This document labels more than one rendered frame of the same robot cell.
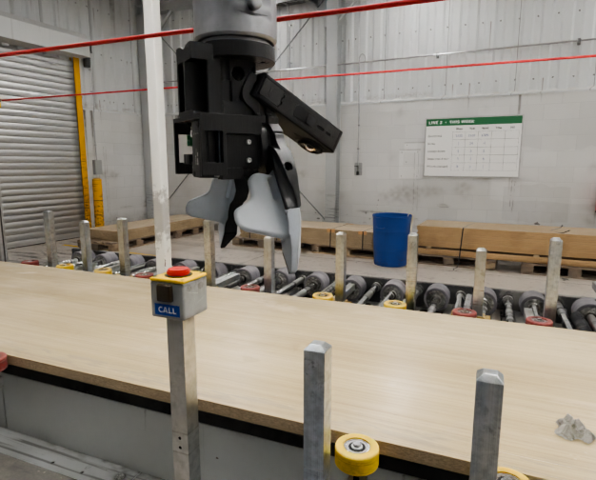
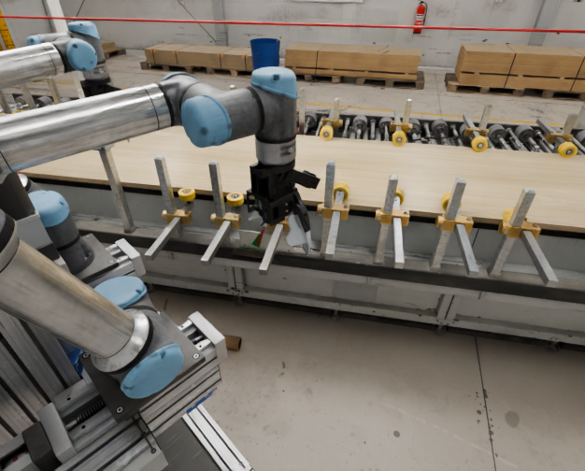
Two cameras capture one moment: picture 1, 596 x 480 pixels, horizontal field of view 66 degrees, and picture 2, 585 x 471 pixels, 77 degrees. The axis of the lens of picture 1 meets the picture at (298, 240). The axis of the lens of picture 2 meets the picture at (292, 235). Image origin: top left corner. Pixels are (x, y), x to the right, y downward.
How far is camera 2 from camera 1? 1.02 m
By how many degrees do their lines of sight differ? 29
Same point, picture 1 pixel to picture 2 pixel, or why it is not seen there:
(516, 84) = not seen: outside the picture
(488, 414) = (213, 174)
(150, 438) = (106, 201)
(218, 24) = (90, 77)
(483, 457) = (215, 187)
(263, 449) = (156, 199)
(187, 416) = (117, 187)
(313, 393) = (161, 174)
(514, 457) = (242, 189)
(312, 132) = not seen: hidden behind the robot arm
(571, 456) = not seen: hidden behind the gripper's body
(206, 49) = (89, 83)
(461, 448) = (225, 188)
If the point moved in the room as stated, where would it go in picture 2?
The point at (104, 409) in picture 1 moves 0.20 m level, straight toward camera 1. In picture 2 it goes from (79, 192) to (87, 206)
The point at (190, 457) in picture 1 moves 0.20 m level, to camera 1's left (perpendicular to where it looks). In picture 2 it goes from (122, 202) to (78, 206)
